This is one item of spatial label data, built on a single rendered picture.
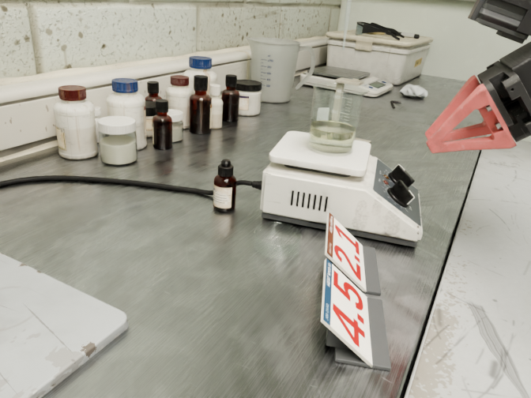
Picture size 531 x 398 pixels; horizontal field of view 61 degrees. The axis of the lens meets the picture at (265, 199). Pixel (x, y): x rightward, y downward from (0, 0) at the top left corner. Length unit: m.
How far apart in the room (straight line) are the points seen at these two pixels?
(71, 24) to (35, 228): 0.43
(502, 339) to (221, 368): 0.25
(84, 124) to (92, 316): 0.41
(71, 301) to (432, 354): 0.32
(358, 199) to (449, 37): 1.48
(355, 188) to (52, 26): 0.58
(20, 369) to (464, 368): 0.34
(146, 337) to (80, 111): 0.44
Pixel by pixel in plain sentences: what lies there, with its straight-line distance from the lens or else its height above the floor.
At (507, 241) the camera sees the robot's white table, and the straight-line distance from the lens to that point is 0.66.
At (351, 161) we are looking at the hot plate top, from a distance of 0.56.
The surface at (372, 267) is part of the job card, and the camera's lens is 0.51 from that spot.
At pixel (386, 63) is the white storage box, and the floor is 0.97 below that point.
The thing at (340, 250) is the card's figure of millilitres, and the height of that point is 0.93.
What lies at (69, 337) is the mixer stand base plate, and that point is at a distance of 0.40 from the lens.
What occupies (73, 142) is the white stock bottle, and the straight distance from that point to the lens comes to 0.77.
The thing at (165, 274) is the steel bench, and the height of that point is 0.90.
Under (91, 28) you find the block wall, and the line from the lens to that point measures 0.93.
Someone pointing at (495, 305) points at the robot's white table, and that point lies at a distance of 0.52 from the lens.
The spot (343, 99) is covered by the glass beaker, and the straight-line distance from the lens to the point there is 0.55.
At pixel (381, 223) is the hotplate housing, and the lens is 0.55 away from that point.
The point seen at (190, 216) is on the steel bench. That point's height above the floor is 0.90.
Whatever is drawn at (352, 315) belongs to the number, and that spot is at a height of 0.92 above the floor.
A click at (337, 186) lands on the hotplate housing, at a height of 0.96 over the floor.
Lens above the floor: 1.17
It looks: 25 degrees down
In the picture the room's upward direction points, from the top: 5 degrees clockwise
